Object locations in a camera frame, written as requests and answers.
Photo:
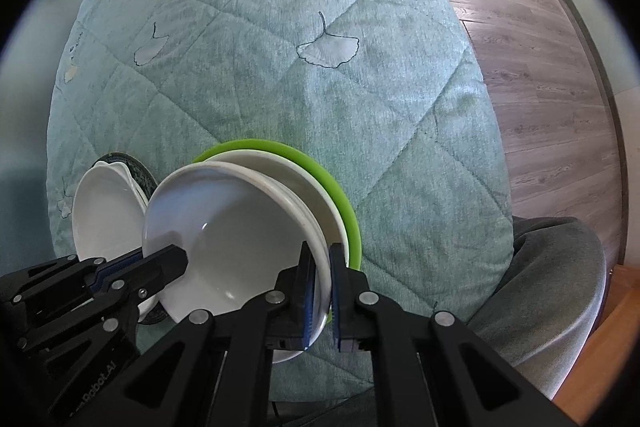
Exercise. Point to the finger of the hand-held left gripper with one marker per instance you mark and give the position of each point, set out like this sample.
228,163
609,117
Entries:
165,267
60,279

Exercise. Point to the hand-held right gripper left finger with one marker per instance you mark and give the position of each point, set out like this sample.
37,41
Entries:
310,299

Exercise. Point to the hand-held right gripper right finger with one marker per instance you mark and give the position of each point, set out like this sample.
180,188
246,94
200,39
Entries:
334,302

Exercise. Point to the white bowl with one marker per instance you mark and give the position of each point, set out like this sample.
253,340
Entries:
225,227

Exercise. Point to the white eared plate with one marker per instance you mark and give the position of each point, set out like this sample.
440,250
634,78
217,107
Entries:
105,217

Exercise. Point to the green plate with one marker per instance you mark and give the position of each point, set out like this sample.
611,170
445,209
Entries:
345,217

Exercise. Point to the blue patterned plate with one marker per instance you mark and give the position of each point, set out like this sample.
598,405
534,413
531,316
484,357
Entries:
142,177

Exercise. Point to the grey-green chair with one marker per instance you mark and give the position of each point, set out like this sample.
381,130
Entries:
550,282

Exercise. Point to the teal quilted blanket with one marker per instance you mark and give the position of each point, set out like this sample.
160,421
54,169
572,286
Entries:
300,82

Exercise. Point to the light wooden furniture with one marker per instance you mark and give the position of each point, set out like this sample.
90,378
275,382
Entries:
615,332

